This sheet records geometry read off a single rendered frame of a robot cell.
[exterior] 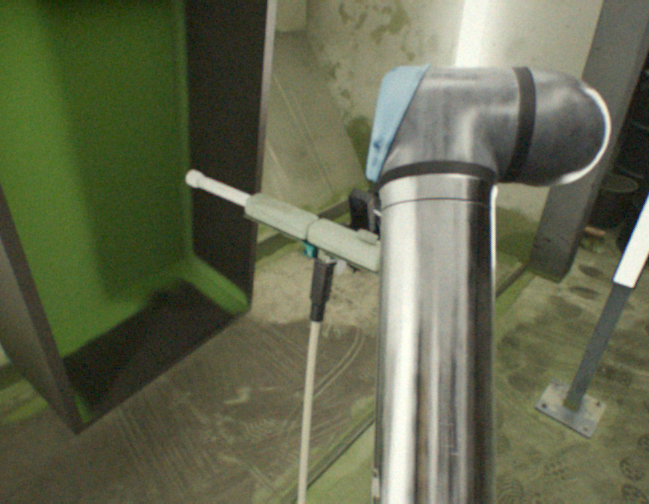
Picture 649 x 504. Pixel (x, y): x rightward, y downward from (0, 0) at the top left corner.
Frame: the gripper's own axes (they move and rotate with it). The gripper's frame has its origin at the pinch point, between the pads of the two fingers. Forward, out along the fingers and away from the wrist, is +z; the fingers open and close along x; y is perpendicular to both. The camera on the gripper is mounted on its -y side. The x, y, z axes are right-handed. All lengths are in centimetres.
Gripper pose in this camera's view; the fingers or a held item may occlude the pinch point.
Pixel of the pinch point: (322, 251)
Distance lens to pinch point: 83.1
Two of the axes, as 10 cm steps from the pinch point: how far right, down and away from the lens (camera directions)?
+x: -8.3, -3.8, 4.1
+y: -1.6, 8.6, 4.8
